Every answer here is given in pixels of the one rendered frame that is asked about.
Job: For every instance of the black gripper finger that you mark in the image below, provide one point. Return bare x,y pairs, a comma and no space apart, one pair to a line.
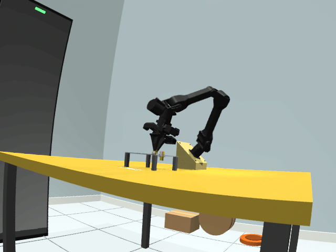
155,137
161,142

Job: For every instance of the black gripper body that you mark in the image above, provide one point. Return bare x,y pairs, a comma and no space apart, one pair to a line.
156,129

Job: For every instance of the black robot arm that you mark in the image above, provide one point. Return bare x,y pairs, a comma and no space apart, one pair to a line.
180,102

